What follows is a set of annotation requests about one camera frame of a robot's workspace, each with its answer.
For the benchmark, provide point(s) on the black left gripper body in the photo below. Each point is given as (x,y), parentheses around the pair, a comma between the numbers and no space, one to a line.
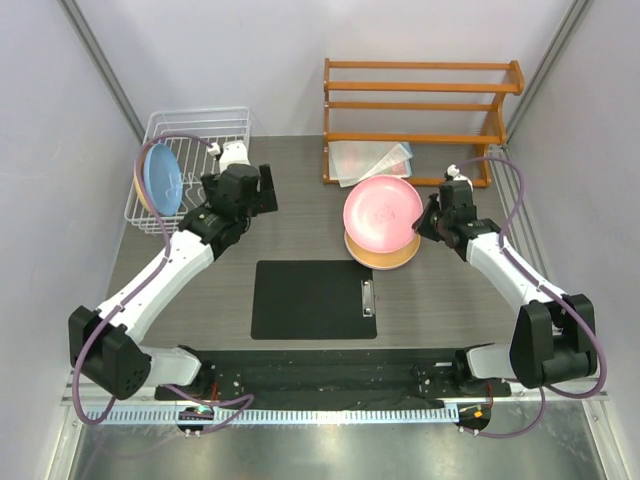
(210,182)

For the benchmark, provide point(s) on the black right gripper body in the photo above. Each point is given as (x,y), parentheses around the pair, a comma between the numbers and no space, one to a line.
(440,220)

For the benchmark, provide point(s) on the pink plate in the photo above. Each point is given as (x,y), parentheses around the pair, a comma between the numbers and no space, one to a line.
(379,212)

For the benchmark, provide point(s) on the yellow plate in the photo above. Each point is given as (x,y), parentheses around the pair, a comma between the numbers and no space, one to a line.
(382,261)

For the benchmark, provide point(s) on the blue plate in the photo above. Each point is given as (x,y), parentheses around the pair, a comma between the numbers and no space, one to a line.
(162,179)

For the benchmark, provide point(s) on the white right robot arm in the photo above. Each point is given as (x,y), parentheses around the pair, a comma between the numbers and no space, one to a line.
(553,340)

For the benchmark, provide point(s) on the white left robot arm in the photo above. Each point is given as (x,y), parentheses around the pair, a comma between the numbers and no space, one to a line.
(105,342)

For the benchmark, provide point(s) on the tan plate in rack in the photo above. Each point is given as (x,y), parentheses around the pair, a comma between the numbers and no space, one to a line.
(139,192)

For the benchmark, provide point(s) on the orange wooden shelf rack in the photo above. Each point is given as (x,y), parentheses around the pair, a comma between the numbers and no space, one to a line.
(438,103)

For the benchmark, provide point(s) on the black clipboard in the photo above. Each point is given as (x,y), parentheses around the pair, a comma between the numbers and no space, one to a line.
(313,300)

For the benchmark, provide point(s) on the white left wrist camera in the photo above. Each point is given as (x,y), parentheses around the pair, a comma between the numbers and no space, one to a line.
(231,152)

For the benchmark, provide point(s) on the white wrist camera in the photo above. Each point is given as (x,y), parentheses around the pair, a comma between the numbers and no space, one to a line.
(453,173)
(231,152)

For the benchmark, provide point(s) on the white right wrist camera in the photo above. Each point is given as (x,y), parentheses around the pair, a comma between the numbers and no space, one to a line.
(453,173)

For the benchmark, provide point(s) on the white wire dish rack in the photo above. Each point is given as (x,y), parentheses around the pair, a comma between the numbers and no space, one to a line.
(214,125)

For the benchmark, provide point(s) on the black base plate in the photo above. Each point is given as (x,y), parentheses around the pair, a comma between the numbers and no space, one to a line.
(337,380)

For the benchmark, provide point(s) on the slotted cable duct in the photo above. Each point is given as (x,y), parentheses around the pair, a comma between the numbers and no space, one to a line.
(200,415)

